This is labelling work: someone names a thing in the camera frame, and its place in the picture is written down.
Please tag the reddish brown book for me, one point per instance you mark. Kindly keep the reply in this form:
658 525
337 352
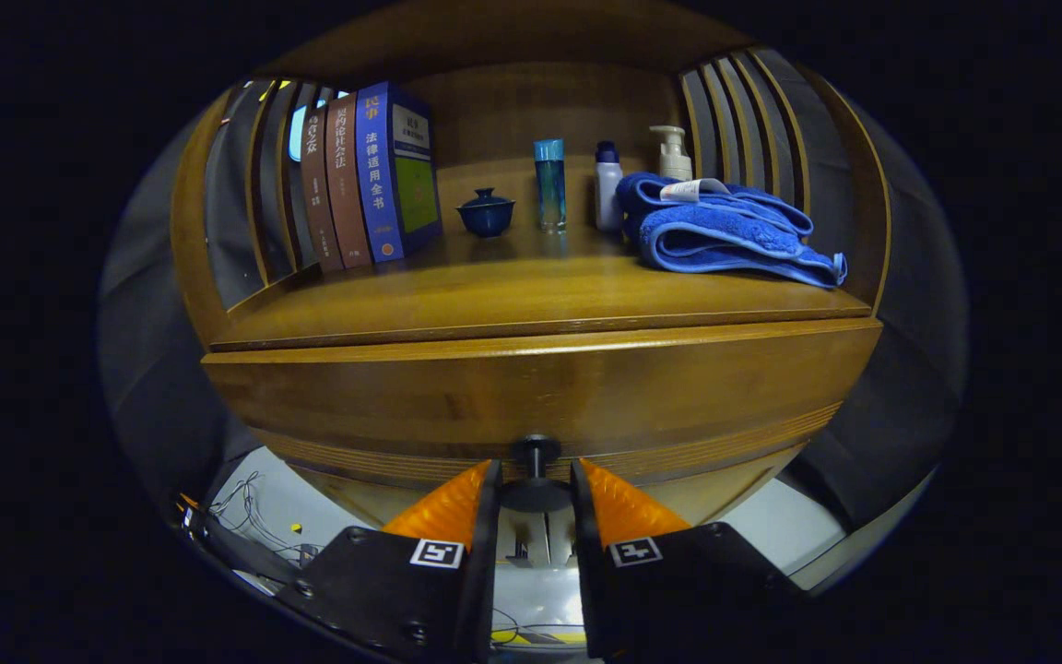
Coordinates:
347 180

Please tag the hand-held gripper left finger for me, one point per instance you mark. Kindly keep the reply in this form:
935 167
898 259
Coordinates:
485 553

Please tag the wooden drawer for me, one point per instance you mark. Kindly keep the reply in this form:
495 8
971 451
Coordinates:
540 397

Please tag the teal glass bottle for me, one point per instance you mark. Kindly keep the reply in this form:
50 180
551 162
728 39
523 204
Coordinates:
550 189

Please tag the white bottle with blue cap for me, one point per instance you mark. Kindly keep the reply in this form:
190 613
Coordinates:
608 194

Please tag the blue folded towel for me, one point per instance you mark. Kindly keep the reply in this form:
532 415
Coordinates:
715 240

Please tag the blue lidded teacup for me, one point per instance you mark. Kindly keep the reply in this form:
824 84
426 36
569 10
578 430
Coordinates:
485 217

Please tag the blue book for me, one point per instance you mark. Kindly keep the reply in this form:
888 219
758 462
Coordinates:
374 175

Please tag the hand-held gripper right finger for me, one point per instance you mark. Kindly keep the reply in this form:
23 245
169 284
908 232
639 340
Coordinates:
586 572

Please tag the wooden cabinet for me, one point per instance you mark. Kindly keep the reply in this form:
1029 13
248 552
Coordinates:
531 101

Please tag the dark brown book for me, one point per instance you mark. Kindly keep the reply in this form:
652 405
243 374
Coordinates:
317 194

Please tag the black drawer knob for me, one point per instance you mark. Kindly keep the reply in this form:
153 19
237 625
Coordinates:
537 493

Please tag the white pump bottle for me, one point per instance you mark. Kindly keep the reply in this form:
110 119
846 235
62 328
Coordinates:
674 161

